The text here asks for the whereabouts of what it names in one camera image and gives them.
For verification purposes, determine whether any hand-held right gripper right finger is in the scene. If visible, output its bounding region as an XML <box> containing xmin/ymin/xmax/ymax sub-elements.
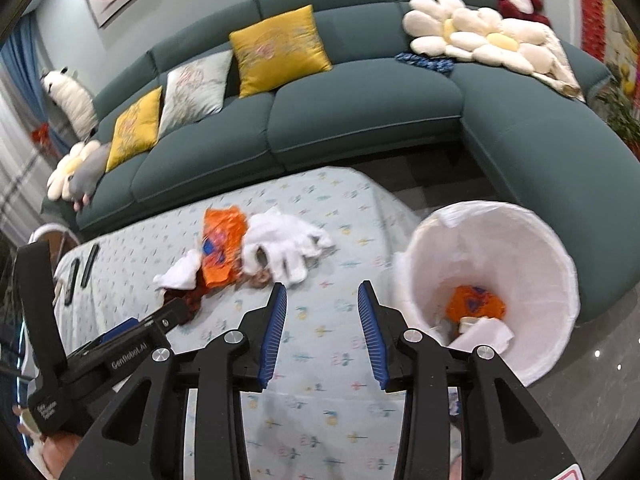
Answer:
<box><xmin>356</xmin><ymin>281</ymin><xmax>563</xmax><ymax>480</ymax></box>

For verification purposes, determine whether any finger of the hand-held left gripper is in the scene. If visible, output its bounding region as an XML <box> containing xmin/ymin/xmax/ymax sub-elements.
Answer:
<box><xmin>92</xmin><ymin>316</ymin><xmax>147</xmax><ymax>349</ymax></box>
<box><xmin>144</xmin><ymin>299</ymin><xmax>197</xmax><ymax>334</ymax></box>

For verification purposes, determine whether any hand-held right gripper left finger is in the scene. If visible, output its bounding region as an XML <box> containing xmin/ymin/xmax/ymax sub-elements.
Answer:
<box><xmin>62</xmin><ymin>282</ymin><xmax>289</xmax><ymax>480</ymax></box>

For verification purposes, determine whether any dark red wrapper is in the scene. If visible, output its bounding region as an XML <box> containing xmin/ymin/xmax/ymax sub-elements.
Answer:
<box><xmin>162</xmin><ymin>270</ymin><xmax>206</xmax><ymax>318</ymax></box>

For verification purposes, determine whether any orange plastic bag red print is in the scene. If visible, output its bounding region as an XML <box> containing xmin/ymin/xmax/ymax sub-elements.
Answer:
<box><xmin>445</xmin><ymin>284</ymin><xmax>507</xmax><ymax>323</ymax></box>

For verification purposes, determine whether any white paper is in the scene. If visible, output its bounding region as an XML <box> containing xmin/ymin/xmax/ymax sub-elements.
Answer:
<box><xmin>447</xmin><ymin>320</ymin><xmax>515</xmax><ymax>356</ymax></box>

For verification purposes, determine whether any trash bin with white liner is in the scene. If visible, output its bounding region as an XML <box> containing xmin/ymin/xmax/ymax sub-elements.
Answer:
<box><xmin>392</xmin><ymin>200</ymin><xmax>581</xmax><ymax>388</ymax></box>

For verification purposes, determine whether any white tissue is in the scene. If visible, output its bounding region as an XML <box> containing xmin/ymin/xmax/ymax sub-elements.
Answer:
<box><xmin>152</xmin><ymin>250</ymin><xmax>203</xmax><ymax>291</ymax></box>

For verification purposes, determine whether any brown furry toy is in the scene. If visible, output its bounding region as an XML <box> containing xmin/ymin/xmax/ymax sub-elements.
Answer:
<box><xmin>240</xmin><ymin>260</ymin><xmax>273</xmax><ymax>288</ymax></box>

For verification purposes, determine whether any floral light blue tablecloth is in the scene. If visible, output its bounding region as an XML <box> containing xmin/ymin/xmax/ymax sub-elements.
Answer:
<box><xmin>50</xmin><ymin>166</ymin><xmax>463</xmax><ymax>480</ymax></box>

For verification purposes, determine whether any black remote control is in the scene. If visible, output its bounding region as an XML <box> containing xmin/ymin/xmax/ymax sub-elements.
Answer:
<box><xmin>64</xmin><ymin>259</ymin><xmax>81</xmax><ymax>307</ymax></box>
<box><xmin>80</xmin><ymin>244</ymin><xmax>99</xmax><ymax>288</ymax></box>

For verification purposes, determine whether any orange plastic bag blue print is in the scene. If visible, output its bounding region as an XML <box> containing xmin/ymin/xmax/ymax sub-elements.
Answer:
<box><xmin>201</xmin><ymin>205</ymin><xmax>249</xmax><ymax>291</ymax></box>

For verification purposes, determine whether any white glove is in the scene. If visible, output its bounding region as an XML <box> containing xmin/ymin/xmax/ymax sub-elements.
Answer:
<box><xmin>242</xmin><ymin>207</ymin><xmax>335</xmax><ymax>288</ymax></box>

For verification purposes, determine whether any grey plush toy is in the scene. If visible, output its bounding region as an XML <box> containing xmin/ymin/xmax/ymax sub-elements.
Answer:
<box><xmin>65</xmin><ymin>142</ymin><xmax>113</xmax><ymax>211</ymax></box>

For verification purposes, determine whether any small yellow embroidered cushion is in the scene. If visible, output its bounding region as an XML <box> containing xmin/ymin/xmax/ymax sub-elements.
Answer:
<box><xmin>105</xmin><ymin>85</ymin><xmax>165</xmax><ymax>173</ymax></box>

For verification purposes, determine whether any grey embroidered cushion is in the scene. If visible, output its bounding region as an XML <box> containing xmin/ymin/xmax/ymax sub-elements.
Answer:
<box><xmin>159</xmin><ymin>49</ymin><xmax>235</xmax><ymax>138</ymax></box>

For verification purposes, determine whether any teal sofa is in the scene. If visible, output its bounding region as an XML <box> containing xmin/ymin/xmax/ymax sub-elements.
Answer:
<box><xmin>40</xmin><ymin>0</ymin><xmax>640</xmax><ymax>326</ymax></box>

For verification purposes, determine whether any long white plush toy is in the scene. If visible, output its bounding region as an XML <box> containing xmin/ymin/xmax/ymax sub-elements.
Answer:
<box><xmin>40</xmin><ymin>66</ymin><xmax>99</xmax><ymax>141</ymax></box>

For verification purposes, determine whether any large yellow embroidered cushion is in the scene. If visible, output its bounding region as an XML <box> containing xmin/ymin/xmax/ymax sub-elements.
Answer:
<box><xmin>229</xmin><ymin>5</ymin><xmax>333</xmax><ymax>98</ymax></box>

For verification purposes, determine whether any blue knitted item on sofa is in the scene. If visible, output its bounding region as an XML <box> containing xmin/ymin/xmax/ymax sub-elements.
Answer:
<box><xmin>395</xmin><ymin>51</ymin><xmax>456</xmax><ymax>77</ymax></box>

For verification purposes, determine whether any blue curtain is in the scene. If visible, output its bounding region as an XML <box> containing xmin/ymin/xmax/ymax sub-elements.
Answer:
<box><xmin>0</xmin><ymin>12</ymin><xmax>71</xmax><ymax>158</ymax></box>

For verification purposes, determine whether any green potted plant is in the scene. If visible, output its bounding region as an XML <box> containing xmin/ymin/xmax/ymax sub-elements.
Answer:
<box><xmin>605</xmin><ymin>85</ymin><xmax>640</xmax><ymax>156</ymax></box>

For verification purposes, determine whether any red wall decoration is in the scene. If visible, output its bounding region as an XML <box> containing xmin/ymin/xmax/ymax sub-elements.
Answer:
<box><xmin>575</xmin><ymin>0</ymin><xmax>636</xmax><ymax>61</ymax></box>

